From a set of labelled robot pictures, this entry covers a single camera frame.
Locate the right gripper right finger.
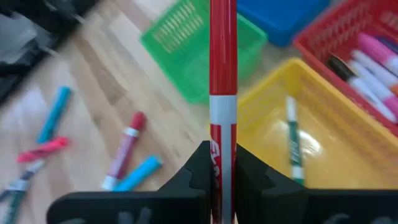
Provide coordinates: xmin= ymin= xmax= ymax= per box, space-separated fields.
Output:
xmin=235 ymin=142 xmax=398 ymax=224

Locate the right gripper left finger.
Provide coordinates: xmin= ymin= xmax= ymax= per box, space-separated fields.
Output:
xmin=46 ymin=139 xmax=213 ymax=224

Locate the slim green marker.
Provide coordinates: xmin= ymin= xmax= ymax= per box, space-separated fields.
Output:
xmin=285 ymin=95 xmax=306 ymax=187

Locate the slim red Expo marker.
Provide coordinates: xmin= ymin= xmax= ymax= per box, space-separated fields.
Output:
xmin=208 ymin=0 xmax=239 ymax=224

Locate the black cap white marker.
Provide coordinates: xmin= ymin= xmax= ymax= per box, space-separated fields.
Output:
xmin=325 ymin=54 xmax=398 ymax=124

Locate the small pink white marker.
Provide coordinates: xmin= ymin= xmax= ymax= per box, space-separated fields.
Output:
xmin=348 ymin=60 xmax=398 ymax=116

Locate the slim white blue-label pen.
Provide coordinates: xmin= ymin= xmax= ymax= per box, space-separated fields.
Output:
xmin=0 ymin=159 xmax=47 ymax=200

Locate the small orange white marker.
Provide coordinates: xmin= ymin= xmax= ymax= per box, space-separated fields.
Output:
xmin=350 ymin=49 xmax=398 ymax=95

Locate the slim pink white marker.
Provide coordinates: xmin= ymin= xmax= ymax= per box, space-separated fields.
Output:
xmin=357 ymin=32 xmax=398 ymax=77

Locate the thick dark green marker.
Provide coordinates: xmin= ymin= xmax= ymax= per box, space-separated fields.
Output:
xmin=0 ymin=179 xmax=32 ymax=224

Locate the purple cap grey marker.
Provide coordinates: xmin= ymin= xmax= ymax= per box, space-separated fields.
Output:
xmin=374 ymin=34 xmax=398 ymax=54

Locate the slim light blue marker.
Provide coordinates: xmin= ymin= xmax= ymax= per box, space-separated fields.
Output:
xmin=112 ymin=154 xmax=163 ymax=192

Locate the pink-label marker red cap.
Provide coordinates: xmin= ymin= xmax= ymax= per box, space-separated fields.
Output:
xmin=101 ymin=111 xmax=147 ymax=191

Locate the yellow plastic basket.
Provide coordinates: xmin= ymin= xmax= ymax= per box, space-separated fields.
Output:
xmin=206 ymin=57 xmax=398 ymax=190

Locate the green plastic basket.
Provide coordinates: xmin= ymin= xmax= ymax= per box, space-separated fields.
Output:
xmin=139 ymin=0 xmax=268 ymax=105

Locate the pink highlighter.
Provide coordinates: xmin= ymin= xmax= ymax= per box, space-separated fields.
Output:
xmin=17 ymin=136 xmax=70 ymax=164

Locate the blue highlighter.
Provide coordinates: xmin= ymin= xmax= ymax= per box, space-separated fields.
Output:
xmin=36 ymin=85 xmax=73 ymax=144

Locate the red plastic basket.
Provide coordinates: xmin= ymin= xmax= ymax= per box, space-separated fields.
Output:
xmin=292 ymin=0 xmax=398 ymax=138

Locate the blue plastic basket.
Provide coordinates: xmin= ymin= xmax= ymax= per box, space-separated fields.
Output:
xmin=236 ymin=0 xmax=332 ymax=47

